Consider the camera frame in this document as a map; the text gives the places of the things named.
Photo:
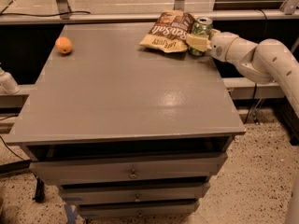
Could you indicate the grey drawer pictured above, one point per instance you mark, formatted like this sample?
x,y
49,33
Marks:
x,y
138,209
128,169
136,194

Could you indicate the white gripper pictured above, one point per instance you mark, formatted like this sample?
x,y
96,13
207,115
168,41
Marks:
x,y
220,46

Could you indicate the grey drawer cabinet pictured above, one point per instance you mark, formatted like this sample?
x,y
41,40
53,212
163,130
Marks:
x,y
110,98

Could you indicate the white pipe at left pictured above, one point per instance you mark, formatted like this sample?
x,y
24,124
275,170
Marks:
x,y
8,83

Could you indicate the bottom grey drawer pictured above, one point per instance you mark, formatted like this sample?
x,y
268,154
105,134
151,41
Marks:
x,y
138,209

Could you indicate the metal frame rail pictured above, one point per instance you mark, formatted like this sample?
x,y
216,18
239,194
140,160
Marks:
x,y
216,15

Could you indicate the middle grey drawer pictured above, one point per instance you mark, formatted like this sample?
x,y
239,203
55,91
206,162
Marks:
x,y
136,194

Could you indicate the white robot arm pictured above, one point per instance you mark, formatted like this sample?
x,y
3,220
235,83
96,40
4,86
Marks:
x,y
258,182

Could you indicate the orange fruit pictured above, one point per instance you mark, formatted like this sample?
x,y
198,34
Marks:
x,y
63,45

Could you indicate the top grey drawer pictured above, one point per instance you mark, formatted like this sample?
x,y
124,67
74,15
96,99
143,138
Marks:
x,y
128,169

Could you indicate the green soda can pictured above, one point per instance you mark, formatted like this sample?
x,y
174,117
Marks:
x,y
202,26

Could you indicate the brown chip bag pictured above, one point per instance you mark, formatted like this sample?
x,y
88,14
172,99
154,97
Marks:
x,y
169,32

